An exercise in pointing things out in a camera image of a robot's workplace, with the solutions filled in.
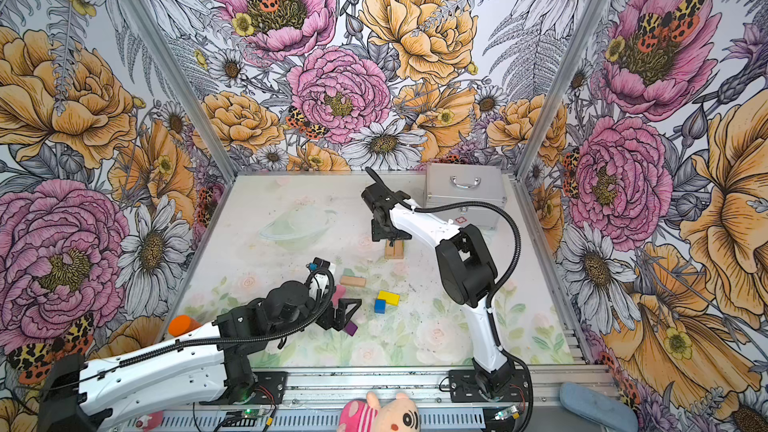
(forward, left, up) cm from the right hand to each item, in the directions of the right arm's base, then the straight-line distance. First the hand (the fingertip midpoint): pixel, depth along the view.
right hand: (392, 242), depth 95 cm
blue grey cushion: (-44, -46, -3) cm, 64 cm away
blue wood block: (-19, +4, -4) cm, 20 cm away
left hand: (-22, +12, +7) cm, 26 cm away
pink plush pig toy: (-45, 0, +2) cm, 45 cm away
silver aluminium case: (+15, -23, +10) cm, 29 cm away
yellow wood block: (-16, +1, -6) cm, 17 cm away
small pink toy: (-44, +54, -1) cm, 70 cm away
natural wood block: (-2, -1, -2) cm, 3 cm away
